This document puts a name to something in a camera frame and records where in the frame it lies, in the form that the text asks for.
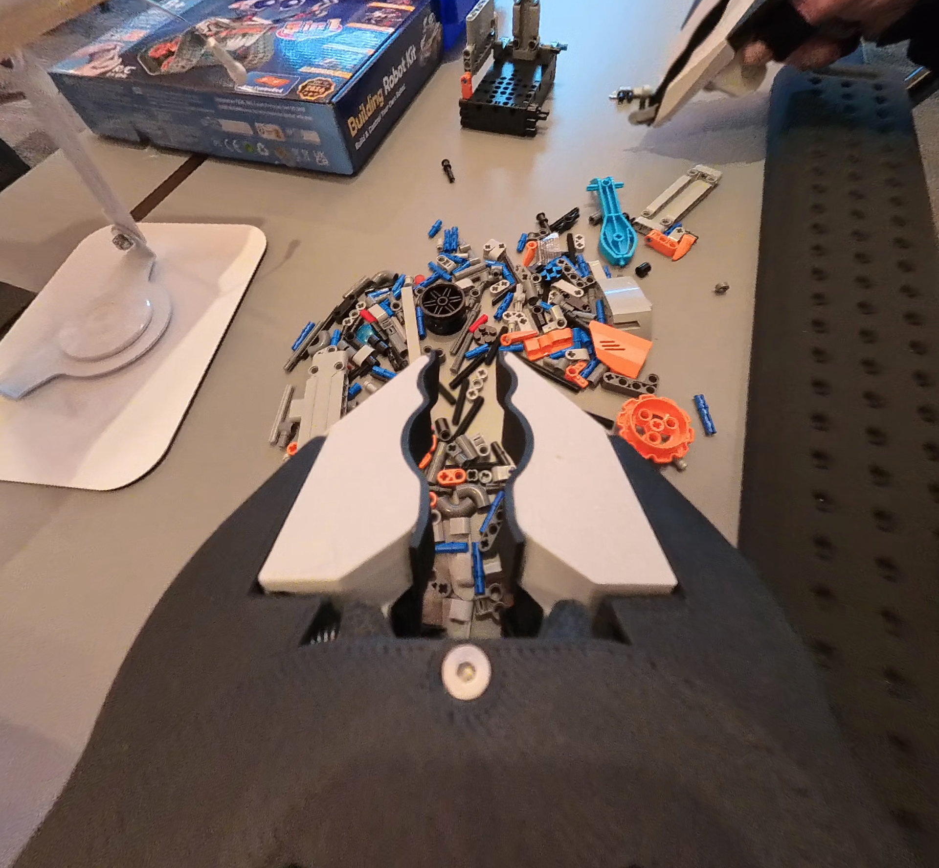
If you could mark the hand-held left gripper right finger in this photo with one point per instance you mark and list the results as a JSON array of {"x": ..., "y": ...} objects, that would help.
[{"x": 594, "y": 523}]

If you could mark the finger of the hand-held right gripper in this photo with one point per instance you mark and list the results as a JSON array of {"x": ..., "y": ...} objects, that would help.
[
  {"x": 734, "y": 54},
  {"x": 707, "y": 2}
]

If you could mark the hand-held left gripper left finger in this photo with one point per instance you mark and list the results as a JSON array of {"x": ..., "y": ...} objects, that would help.
[{"x": 338, "y": 523}]

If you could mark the grey connector piece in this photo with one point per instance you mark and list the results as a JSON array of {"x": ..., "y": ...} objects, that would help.
[{"x": 641, "y": 105}]

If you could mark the turquoise connector piece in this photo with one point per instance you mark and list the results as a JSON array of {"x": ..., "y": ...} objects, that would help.
[{"x": 614, "y": 222}]

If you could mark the pile of plastic building pieces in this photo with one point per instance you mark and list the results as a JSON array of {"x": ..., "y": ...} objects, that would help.
[{"x": 484, "y": 310}]

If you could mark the orange panel piece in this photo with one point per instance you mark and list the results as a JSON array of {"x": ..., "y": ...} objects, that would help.
[{"x": 616, "y": 352}]

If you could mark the small black machine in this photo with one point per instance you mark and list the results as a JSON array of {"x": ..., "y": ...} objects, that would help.
[{"x": 511, "y": 76}]

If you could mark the white panel piece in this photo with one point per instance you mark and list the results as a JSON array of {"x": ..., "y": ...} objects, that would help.
[{"x": 628, "y": 303}]

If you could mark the black spoked wheel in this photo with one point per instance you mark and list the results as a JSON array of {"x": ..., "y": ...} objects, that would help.
[{"x": 440, "y": 305}]

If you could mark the white book stand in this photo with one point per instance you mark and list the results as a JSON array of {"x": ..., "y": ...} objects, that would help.
[{"x": 162, "y": 354}]

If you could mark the black axle pin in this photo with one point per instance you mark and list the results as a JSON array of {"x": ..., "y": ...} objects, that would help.
[{"x": 446, "y": 168}]

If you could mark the blue cardboard kit box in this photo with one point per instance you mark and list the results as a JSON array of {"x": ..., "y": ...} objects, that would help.
[{"x": 250, "y": 76}]

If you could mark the long grey frame piece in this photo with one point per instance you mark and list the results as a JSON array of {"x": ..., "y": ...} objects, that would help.
[{"x": 316, "y": 399}]

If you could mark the grey frame with orange bracket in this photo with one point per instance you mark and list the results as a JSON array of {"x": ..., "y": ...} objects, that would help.
[{"x": 678, "y": 215}]

